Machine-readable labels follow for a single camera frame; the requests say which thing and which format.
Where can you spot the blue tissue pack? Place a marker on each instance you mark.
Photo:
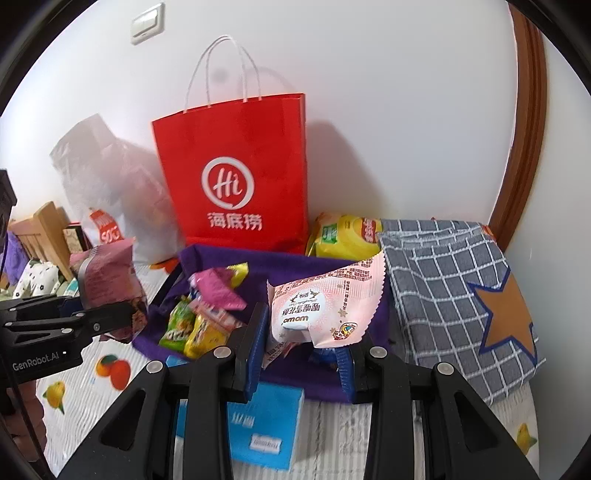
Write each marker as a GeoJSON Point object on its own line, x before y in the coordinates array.
{"type": "Point", "coordinates": [263, 424]}

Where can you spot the yellow snack packet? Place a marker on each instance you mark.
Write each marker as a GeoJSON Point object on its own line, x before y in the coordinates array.
{"type": "Point", "coordinates": [205, 339]}

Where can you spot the red paper bag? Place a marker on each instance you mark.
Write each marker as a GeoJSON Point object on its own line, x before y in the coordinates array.
{"type": "Point", "coordinates": [231, 161]}

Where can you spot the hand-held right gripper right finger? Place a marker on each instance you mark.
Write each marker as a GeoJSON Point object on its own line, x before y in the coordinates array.
{"type": "Point", "coordinates": [353, 378]}

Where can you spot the pale pink packet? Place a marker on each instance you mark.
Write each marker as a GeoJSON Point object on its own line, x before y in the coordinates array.
{"type": "Point", "coordinates": [323, 304]}

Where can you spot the long pink candy packet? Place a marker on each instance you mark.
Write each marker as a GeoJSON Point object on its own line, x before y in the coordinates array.
{"type": "Point", "coordinates": [217, 316]}

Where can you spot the white plastic shopping bag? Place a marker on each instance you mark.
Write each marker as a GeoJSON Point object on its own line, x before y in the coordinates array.
{"type": "Point", "coordinates": [134, 194]}

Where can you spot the green snack packet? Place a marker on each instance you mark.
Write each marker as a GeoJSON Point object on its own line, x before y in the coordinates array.
{"type": "Point", "coordinates": [178, 325]}

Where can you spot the wooden headboard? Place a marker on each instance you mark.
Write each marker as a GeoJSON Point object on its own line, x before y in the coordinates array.
{"type": "Point", "coordinates": [44, 230]}

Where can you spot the brown wooden door frame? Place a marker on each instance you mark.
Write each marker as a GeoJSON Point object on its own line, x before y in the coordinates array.
{"type": "Point", "coordinates": [521, 138]}

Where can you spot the purple garment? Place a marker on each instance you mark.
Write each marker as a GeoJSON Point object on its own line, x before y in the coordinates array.
{"type": "Point", "coordinates": [16, 254]}

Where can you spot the large yellow snack bag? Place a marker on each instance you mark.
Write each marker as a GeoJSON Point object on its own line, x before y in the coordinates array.
{"type": "Point", "coordinates": [341, 235]}

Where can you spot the patterned book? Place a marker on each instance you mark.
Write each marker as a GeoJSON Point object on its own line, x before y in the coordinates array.
{"type": "Point", "coordinates": [76, 240]}

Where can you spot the purple towel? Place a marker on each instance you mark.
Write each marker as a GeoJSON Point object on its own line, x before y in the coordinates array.
{"type": "Point", "coordinates": [286, 267]}

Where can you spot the white light switch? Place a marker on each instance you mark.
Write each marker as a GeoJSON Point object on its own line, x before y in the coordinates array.
{"type": "Point", "coordinates": [147, 23]}

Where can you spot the grey checked cloth with star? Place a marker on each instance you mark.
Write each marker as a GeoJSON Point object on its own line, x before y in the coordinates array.
{"type": "Point", "coordinates": [438, 300]}

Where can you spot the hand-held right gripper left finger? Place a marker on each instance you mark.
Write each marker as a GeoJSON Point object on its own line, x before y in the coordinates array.
{"type": "Point", "coordinates": [251, 360]}

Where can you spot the fruit print table cover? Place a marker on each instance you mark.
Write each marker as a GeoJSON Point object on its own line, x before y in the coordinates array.
{"type": "Point", "coordinates": [332, 438]}

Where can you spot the magenta snack packet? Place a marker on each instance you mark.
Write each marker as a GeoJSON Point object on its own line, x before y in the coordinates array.
{"type": "Point", "coordinates": [214, 288]}

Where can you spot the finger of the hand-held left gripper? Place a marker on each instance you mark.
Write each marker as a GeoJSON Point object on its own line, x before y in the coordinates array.
{"type": "Point", "coordinates": [106, 316]}
{"type": "Point", "coordinates": [41, 307]}

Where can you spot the white floral pillow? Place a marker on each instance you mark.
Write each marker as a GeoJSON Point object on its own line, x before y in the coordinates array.
{"type": "Point", "coordinates": [37, 279]}

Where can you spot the pink snack packet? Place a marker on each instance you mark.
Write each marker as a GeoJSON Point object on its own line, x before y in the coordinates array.
{"type": "Point", "coordinates": [111, 272]}

